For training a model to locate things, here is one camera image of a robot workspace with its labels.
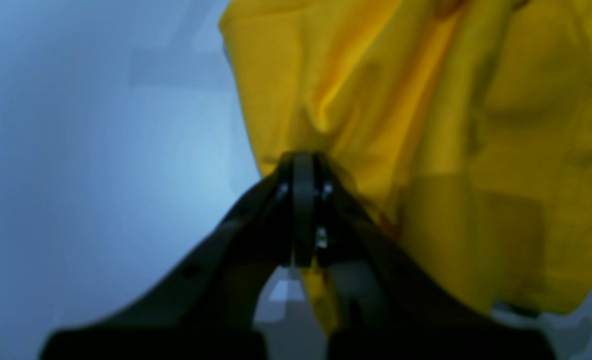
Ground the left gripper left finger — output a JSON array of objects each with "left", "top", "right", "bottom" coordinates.
[{"left": 40, "top": 153, "right": 296, "bottom": 360}]

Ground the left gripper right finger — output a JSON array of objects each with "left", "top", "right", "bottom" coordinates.
[{"left": 293, "top": 152, "right": 555, "bottom": 360}]

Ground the yellow T-shirt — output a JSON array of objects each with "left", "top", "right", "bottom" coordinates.
[{"left": 219, "top": 0, "right": 592, "bottom": 316}]

